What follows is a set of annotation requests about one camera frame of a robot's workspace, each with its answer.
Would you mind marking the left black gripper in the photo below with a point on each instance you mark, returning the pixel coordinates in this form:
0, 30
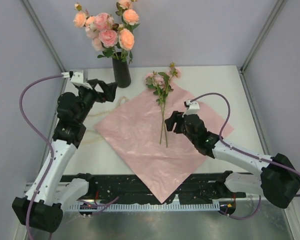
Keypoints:
108, 89

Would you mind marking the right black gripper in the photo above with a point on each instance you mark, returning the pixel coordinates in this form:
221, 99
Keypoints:
176, 117

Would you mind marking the cream gold-lettered ribbon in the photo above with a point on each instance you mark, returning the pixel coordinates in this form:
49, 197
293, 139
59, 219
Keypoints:
91, 135

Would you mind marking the pink rose stem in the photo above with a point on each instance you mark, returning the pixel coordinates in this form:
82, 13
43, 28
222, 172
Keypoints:
160, 84
95, 40
103, 21

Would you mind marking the purple wrapping paper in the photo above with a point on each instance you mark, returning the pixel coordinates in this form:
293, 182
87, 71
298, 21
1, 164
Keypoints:
132, 145

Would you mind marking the peach rose stem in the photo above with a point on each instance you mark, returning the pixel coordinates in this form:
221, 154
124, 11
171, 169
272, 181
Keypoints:
126, 41
82, 18
129, 17

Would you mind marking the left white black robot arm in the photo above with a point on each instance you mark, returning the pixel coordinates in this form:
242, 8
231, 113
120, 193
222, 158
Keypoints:
42, 207

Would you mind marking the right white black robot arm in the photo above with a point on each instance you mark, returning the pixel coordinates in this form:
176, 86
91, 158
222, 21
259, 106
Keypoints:
273, 177

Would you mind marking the black conical vase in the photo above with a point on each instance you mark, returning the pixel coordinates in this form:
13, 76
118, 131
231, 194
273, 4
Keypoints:
121, 71

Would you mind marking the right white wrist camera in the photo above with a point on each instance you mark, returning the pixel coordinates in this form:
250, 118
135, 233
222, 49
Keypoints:
192, 107

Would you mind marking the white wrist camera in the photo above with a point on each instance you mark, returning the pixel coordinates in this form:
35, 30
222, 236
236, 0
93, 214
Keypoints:
192, 107
78, 77

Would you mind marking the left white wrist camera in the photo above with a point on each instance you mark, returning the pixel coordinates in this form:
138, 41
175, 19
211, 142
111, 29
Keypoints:
78, 77

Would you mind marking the left aluminium frame post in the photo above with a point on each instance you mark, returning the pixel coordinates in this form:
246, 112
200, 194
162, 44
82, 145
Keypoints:
41, 31

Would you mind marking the aluminium frame post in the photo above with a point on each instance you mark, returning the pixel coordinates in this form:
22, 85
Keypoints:
266, 28
41, 31

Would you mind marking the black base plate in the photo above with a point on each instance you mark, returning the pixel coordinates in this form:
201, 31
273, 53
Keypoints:
130, 189

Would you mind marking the white slotted cable duct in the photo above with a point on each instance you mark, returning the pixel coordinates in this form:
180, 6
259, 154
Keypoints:
173, 207

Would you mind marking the aluminium front rail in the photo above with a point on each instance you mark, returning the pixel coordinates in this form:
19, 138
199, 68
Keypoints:
32, 190

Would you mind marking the right aluminium frame post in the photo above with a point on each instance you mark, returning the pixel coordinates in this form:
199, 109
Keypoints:
266, 28

